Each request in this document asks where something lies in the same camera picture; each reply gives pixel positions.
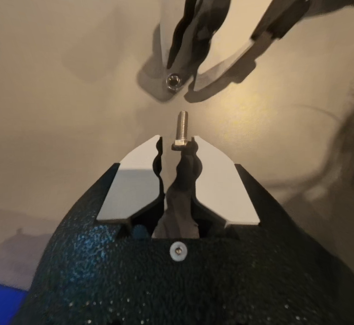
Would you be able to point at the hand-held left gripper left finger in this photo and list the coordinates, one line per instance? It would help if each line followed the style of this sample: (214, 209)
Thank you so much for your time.
(132, 189)

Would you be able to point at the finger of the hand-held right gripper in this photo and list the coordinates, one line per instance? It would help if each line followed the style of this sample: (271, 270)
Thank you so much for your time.
(226, 59)
(163, 32)

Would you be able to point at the blue plastic bin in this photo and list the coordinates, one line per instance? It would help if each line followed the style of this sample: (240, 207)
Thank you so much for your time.
(11, 308)

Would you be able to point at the steel hex bolt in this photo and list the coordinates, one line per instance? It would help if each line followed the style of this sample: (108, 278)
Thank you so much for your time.
(183, 126)

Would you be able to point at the steel hex nut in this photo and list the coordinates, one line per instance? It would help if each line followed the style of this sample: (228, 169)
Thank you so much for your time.
(168, 82)

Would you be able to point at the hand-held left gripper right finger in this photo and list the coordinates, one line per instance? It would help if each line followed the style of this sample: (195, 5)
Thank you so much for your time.
(224, 192)

